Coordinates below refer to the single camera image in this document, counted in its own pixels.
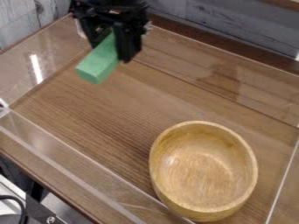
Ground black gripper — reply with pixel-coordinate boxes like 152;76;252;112
69;0;151;63

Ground green rectangular block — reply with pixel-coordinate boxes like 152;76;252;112
76;33;119;84

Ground brown wooden bowl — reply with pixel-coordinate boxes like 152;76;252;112
148;121;258;222

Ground clear acrylic barrier wall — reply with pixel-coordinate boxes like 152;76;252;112
0;17;299;224

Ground black cable lower left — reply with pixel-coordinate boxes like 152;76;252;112
0;194;28;224

